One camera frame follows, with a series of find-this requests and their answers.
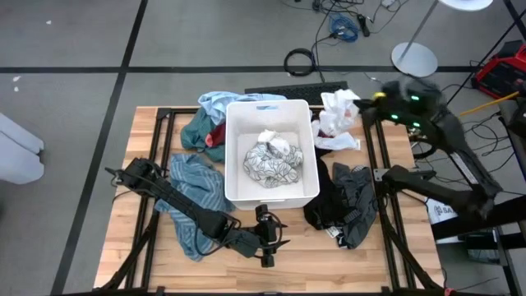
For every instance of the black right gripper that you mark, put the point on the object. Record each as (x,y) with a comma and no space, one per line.
(376,109)

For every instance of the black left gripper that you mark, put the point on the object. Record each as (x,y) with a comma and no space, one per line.
(267,234)

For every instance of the grey white leaf print garment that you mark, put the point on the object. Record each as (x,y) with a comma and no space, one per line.
(271,168)

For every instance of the white plastic bin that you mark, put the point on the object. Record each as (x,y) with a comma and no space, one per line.
(246,119)

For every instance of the dark teal dotted shirt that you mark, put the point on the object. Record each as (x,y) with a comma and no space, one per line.
(195,131)

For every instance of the light blue geometric print shirt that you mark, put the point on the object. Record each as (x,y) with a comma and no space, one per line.
(213,104)

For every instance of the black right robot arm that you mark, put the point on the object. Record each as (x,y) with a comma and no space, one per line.
(431,189)

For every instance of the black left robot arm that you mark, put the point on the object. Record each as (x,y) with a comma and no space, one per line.
(185,205)

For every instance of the yellow tag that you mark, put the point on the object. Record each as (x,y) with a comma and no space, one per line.
(379,95)

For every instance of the dark maroon garment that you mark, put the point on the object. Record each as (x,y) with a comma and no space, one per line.
(326,133)

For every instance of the black garment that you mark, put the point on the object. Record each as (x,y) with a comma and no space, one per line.
(324,197)

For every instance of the white floor lamp base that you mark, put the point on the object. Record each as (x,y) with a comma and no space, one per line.
(415,59)

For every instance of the black floor vent grate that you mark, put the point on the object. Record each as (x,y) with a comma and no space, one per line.
(287,93)

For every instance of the black power adapter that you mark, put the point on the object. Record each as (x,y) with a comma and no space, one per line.
(363,24)

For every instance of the dark grey garment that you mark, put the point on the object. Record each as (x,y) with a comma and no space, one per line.
(361,214)

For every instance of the teal striped shirt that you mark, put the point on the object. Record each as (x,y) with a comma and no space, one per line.
(193,177)

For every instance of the red garment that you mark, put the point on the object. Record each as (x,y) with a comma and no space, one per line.
(217,137)

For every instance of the white printed box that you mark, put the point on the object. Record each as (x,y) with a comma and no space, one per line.
(441,211)

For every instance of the red and black case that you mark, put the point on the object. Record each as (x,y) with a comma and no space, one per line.
(501,72)

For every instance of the thin black pole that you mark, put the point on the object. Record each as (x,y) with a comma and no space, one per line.
(499,47)

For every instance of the dark grey equipment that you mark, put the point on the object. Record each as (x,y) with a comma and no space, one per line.
(518,119)

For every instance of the black metal stand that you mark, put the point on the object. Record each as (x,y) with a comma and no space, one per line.
(485,224)

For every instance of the small red object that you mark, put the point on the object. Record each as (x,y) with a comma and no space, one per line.
(450,292)

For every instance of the white furniture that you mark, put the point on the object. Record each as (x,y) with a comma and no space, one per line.
(20,156)

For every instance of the black metal table frame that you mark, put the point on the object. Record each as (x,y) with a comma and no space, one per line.
(163,112)

